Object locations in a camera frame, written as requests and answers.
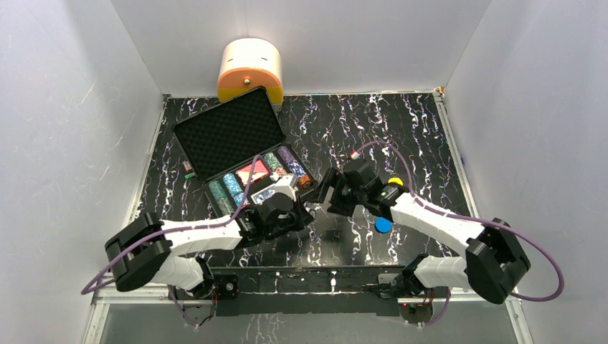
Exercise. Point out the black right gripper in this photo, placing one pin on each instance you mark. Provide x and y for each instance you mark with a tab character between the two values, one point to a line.
335	178

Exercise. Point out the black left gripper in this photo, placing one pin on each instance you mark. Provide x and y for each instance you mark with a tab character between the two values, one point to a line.
295	218

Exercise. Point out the blue poker card deck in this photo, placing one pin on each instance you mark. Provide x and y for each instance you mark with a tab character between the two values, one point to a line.
264	194

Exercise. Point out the clear acrylic dealer button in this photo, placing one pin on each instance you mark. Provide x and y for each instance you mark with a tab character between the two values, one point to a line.
369	218

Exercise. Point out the blue round button chip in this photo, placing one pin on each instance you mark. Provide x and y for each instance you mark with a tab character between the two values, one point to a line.
383	225

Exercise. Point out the black poker set case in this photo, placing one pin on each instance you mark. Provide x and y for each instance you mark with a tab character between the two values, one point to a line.
231	135

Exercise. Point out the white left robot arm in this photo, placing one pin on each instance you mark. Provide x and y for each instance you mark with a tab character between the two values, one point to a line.
151	249

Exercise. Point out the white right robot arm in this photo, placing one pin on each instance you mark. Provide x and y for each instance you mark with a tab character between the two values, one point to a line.
489	259

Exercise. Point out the dark blue chip stack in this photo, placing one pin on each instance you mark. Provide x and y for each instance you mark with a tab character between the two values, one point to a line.
304	181

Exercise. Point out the red poker card deck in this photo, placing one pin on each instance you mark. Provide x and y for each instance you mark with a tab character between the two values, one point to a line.
253	172

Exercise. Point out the green chip stack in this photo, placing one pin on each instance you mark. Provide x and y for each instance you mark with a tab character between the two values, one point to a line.
274	164

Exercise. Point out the yellow round button chip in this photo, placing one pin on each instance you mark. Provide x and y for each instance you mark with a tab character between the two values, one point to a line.
396	180

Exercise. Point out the purple chip stack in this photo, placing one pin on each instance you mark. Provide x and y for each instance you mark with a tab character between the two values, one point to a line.
287	157

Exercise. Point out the small red green object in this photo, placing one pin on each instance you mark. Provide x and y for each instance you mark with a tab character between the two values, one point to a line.
190	173

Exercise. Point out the white and orange cylinder box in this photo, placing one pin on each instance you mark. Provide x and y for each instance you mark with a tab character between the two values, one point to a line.
248	63

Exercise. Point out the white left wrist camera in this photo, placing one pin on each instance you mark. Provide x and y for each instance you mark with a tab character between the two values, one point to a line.
285	184

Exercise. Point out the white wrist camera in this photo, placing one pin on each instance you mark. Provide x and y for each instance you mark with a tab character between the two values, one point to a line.
354	155
285	184

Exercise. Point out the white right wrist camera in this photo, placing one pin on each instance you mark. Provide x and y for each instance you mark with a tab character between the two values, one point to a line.
354	155

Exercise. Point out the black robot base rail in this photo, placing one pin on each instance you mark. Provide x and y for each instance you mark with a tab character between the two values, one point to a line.
309	289

